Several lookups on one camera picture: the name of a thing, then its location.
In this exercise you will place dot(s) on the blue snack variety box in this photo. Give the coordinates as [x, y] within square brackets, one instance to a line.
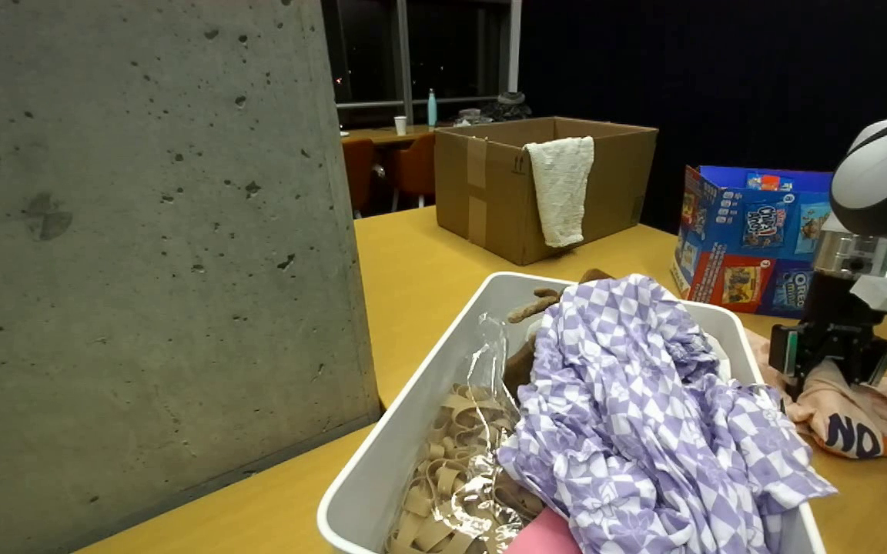
[753, 242]

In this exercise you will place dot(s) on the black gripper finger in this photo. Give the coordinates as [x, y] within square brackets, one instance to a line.
[788, 360]
[875, 363]

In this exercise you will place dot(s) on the clear bag tan pieces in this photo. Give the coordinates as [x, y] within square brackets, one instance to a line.
[453, 473]

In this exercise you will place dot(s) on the purple white checkered cloth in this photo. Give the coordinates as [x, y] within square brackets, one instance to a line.
[640, 412]

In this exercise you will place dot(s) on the light blue bottle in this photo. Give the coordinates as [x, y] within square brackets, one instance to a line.
[434, 109]

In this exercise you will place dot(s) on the brown cardboard box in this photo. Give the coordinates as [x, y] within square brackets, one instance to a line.
[493, 195]

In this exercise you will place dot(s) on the long wooden desk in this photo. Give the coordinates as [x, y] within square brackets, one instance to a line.
[387, 134]

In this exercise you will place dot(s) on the white paper cup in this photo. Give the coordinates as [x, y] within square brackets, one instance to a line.
[398, 125]

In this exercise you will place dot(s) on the white towel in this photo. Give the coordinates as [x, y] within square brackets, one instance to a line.
[562, 189]

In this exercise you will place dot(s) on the bright pink cloth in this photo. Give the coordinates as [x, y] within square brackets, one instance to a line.
[544, 537]

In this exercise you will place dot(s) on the pale pink printed shirt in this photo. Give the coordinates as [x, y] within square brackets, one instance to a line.
[875, 420]

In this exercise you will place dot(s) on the white plastic bin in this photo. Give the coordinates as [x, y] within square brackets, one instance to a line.
[402, 451]

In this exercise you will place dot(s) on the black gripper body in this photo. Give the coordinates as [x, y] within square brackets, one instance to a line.
[840, 311]

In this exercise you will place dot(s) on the orange chair white legs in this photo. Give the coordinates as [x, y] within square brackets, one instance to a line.
[414, 170]

